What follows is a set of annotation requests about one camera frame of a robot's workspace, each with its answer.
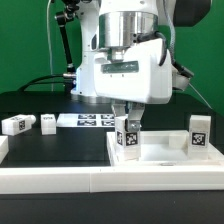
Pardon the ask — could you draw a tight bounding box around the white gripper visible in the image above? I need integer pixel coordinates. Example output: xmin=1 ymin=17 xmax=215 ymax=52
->
xmin=94 ymin=38 xmax=172 ymax=132

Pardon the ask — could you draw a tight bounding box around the white square table top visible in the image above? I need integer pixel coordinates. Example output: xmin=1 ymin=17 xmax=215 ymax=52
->
xmin=107 ymin=131 xmax=224 ymax=166

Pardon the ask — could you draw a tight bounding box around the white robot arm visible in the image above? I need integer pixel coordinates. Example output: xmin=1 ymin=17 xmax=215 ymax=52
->
xmin=72 ymin=0 xmax=212 ymax=132

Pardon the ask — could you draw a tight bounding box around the white U-shaped obstacle fence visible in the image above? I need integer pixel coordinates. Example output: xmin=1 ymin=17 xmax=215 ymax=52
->
xmin=0 ymin=134 xmax=224 ymax=195

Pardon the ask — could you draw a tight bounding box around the white marker base plate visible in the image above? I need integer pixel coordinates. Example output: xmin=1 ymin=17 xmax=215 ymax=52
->
xmin=57 ymin=113 xmax=114 ymax=127

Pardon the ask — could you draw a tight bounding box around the black cable bundle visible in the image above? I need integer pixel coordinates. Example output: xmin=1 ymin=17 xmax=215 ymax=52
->
xmin=17 ymin=73 xmax=77 ymax=93

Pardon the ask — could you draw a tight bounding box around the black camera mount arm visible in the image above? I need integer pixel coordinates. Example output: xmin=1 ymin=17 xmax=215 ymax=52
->
xmin=55 ymin=0 xmax=80 ymax=77

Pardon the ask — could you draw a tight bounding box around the white cable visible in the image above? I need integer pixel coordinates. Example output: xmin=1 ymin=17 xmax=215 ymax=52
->
xmin=46 ymin=0 xmax=55 ymax=92

